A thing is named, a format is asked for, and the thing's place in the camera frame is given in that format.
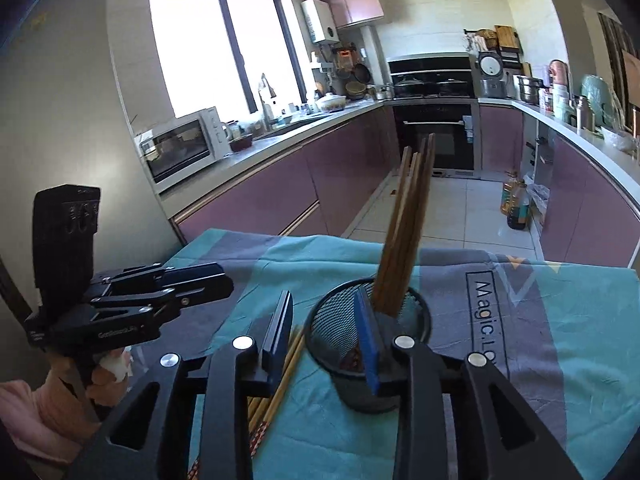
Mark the wooden cutting board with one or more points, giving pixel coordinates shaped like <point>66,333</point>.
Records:
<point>505,36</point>

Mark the steel vacuum bottle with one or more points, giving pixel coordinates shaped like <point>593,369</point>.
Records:
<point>583,112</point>

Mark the metal kitchen faucet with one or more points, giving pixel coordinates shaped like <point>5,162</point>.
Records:
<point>265,95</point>

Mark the white plastic trash bag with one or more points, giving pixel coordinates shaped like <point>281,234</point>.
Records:
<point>539,197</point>

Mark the black lidded cooking pot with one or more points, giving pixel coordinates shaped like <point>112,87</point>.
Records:
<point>452,85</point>
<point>411,85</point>

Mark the kitchen window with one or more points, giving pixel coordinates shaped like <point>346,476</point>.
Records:
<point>200,50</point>

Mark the teal appliance cover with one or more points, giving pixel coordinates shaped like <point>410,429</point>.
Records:
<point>597,97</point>

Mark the small steel saucepan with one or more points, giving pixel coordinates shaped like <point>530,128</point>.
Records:
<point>384,92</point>

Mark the yellow cooking oil bottle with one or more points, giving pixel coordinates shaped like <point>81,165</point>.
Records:
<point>509,197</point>

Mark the white plastic container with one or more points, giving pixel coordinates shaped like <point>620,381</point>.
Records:
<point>560,100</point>

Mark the white gas water heater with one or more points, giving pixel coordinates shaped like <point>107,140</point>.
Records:
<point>320,20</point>

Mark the clear plastic bag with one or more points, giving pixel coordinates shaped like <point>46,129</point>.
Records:
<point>620,139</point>

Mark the white casserole pot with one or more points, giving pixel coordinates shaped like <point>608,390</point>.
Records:
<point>331,102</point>

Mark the white microwave oven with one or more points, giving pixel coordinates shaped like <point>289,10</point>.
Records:
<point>175,150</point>

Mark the grey rice cooker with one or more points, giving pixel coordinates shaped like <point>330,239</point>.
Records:
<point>492,75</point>

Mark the pink base cabinets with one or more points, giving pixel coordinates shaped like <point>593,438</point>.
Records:
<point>300,180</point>
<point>585,200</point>

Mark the black mesh utensil holder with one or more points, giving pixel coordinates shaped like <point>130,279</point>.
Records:
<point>330,375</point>

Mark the brown bowl by stove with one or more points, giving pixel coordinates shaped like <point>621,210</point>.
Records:
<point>356,91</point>

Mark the black range hood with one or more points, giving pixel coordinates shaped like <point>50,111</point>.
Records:
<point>430,66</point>

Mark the pink wall cabinet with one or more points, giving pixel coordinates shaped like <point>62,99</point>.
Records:
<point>352,2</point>

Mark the black hanging frying pan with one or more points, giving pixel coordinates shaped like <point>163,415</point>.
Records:
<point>362,74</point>

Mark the grey refrigerator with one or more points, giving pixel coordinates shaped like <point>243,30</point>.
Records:
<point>75,110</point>

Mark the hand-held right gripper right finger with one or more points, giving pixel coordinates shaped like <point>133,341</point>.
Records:
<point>369,345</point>

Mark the bunch of brown chopsticks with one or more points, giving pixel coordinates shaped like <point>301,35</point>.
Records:
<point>400,240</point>

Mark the blue white hanging towel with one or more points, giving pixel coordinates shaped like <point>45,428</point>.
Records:
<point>468,129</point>

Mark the black built-in oven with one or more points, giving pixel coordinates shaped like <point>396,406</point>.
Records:
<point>432,135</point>

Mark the teal grey printed tablecloth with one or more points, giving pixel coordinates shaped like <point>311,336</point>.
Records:
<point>550,340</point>

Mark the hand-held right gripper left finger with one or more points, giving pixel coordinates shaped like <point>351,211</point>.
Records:
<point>278,332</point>

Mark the pink thermos jug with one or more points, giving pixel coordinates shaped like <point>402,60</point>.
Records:
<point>558,74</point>

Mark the person's left forearm pink sleeve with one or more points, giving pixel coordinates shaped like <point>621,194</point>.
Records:
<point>45,420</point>

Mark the person's left hand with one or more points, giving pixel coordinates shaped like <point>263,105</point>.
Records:
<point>112,375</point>

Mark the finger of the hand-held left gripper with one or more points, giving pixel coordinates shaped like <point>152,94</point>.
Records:
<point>200,282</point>
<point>150,302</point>

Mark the dark sauce bottle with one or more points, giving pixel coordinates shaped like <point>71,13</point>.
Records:
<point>519,212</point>

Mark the stainless steel stockpot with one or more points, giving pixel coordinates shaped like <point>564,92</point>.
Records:
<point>527,90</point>

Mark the dark red bowl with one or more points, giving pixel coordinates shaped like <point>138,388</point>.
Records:
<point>241,143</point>

